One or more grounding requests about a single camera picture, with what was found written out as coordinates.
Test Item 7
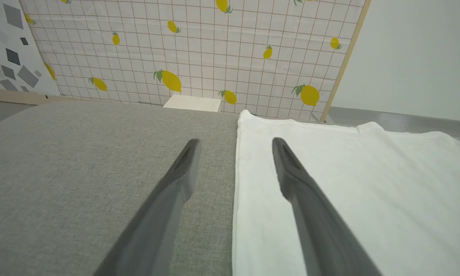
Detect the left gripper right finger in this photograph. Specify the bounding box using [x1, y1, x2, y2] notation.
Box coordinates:
[272, 137, 382, 276]

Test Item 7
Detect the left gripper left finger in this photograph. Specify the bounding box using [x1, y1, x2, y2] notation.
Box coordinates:
[94, 138, 201, 276]

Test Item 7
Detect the white t-shirt garment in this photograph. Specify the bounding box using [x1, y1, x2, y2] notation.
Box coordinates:
[232, 110, 460, 276]

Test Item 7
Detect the small white box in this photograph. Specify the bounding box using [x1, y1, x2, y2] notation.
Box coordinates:
[163, 94, 222, 113]

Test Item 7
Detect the lemon print grid backdrop panel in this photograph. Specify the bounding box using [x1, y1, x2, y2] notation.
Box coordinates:
[19, 0, 371, 123]

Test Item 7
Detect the wooden base strip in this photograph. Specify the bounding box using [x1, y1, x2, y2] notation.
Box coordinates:
[0, 88, 79, 106]

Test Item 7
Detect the white partition board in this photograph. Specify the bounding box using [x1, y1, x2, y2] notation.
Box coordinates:
[331, 0, 460, 124]

